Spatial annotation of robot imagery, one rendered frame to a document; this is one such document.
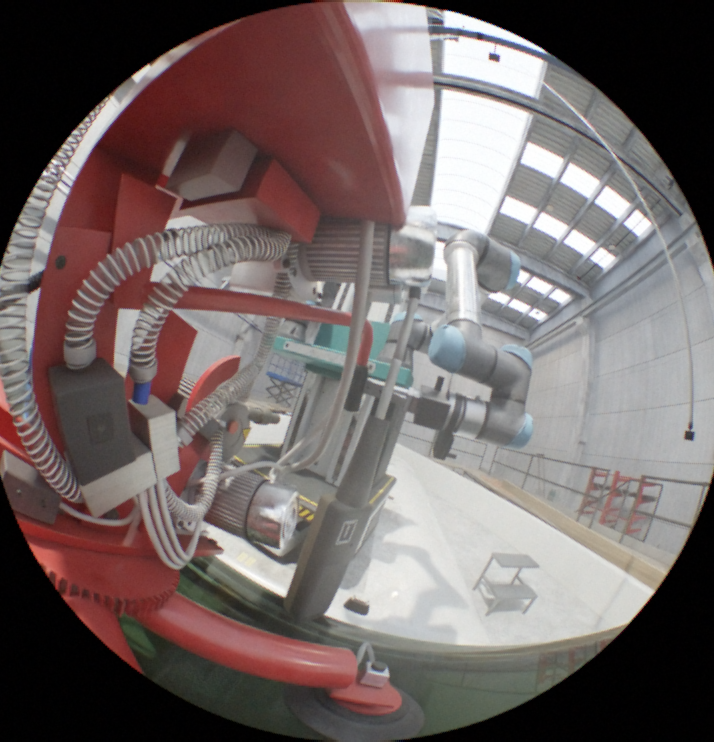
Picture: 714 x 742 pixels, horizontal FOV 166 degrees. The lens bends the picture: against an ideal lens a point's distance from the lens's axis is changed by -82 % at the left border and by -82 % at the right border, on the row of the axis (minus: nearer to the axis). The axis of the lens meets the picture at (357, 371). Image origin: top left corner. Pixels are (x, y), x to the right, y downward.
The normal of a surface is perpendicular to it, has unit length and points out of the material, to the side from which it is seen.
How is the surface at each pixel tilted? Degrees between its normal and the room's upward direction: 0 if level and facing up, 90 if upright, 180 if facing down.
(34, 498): 90
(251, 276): 107
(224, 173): 90
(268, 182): 90
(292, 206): 90
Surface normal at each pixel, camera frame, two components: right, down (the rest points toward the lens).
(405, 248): -0.22, 0.59
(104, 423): 0.94, 0.29
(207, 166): -0.25, 0.12
